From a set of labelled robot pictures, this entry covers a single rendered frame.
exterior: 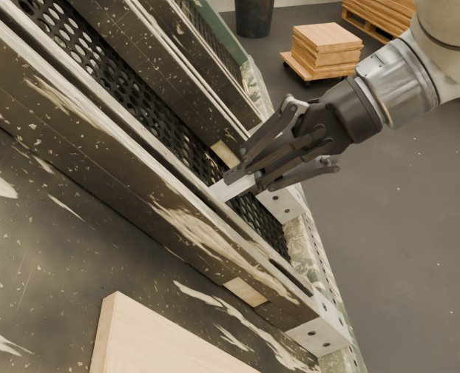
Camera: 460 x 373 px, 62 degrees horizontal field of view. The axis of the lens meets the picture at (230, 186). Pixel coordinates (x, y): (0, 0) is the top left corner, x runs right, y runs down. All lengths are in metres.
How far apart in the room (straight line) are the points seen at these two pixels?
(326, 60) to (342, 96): 3.10
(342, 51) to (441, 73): 3.16
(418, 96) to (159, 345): 0.36
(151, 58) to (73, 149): 0.34
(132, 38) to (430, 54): 0.45
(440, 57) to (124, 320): 0.38
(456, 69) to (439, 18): 0.08
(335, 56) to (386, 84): 3.14
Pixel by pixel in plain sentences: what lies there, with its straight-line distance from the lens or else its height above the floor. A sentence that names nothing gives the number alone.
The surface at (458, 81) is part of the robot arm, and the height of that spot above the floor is 1.40.
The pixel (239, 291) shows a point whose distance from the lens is 0.56.
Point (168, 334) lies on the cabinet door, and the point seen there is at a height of 1.23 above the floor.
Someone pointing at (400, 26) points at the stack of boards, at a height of 0.26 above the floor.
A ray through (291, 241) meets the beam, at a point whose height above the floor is 0.89.
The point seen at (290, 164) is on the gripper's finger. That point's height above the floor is 1.28.
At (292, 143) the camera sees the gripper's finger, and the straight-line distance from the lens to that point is 0.47.
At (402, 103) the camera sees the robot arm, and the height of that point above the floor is 1.38.
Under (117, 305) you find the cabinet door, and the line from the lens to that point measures 0.36.
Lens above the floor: 1.57
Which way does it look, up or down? 40 degrees down
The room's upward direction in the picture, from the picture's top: straight up
